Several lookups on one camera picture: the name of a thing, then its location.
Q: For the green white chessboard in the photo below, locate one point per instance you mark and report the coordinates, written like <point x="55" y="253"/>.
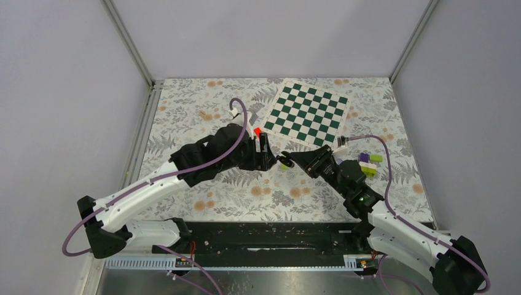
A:
<point x="306" y="114"/>

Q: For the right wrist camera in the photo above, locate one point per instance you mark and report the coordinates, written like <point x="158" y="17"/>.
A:
<point x="342" y="146"/>

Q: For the purple green block stack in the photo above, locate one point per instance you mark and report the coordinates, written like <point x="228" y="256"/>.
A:
<point x="368" y="163"/>

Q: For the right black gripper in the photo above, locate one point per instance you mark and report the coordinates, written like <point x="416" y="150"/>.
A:
<point x="312" y="161"/>

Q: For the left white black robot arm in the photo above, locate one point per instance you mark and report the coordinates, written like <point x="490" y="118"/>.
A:
<point x="109" y="222"/>

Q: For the floral patterned table mat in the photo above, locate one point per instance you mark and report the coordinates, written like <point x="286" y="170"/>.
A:
<point x="190" y="109"/>

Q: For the red block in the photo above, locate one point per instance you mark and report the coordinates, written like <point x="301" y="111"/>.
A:
<point x="257" y="131"/>

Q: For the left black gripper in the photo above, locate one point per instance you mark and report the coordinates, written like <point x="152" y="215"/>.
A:
<point x="262" y="160"/>

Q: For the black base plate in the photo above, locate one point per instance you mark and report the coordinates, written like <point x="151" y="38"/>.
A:
<point x="262" y="245"/>

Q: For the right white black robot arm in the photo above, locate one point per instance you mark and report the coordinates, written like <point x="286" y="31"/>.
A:
<point x="451" y="265"/>

